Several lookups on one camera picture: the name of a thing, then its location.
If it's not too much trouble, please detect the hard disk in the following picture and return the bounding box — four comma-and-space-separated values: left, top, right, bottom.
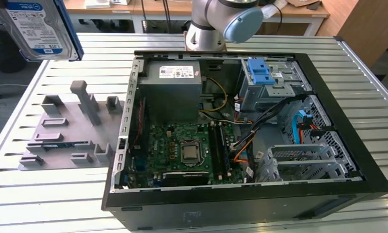
0, 0, 85, 62

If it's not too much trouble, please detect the metal disk bay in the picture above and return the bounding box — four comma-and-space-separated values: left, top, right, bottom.
256, 143, 358, 183

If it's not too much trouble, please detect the grey power supply unit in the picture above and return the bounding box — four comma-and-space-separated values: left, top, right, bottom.
137, 60, 203, 124

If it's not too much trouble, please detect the silver CPU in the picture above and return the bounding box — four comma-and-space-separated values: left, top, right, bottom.
180, 143, 203, 163

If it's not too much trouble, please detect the green motherboard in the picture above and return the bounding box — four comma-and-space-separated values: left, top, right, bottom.
129, 122, 248, 189

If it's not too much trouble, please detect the black graphics card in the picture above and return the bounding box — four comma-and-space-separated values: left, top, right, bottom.
161, 171, 212, 187

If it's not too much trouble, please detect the metal drive cage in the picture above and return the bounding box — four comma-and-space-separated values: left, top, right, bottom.
237, 57, 313, 113

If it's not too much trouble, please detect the blue plastic drive latch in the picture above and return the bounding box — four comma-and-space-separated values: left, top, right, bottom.
247, 58, 276, 85

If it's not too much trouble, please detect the grey parts rack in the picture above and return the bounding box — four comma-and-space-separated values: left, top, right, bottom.
16, 80, 127, 172

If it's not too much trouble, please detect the black open PC case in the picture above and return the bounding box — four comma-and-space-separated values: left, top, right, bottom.
100, 50, 388, 231

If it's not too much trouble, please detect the blue RAM stick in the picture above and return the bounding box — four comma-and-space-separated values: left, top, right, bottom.
40, 143, 75, 149

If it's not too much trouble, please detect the white box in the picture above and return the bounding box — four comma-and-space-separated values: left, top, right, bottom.
85, 0, 112, 9

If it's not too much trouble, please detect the brown cardboard piece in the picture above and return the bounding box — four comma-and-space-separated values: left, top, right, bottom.
285, 0, 322, 11

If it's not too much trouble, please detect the black mesh waste bin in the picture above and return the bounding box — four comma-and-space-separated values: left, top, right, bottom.
0, 18, 28, 74

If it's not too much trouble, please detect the yellow wire bundle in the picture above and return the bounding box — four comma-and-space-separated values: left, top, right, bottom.
199, 77, 229, 114

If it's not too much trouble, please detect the black cable bundle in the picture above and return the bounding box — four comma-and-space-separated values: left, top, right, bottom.
232, 93, 313, 151

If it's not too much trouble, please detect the orange cable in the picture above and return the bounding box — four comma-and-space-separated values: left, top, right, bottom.
233, 142, 252, 164

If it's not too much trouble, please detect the blue data wire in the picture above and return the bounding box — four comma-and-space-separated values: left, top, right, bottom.
289, 110, 307, 147

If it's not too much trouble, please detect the power wire black connector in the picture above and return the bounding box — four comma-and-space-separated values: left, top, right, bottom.
301, 114, 334, 138

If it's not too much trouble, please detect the wooden desk white frame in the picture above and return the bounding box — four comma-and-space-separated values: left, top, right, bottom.
132, 0, 331, 37
65, 0, 143, 33

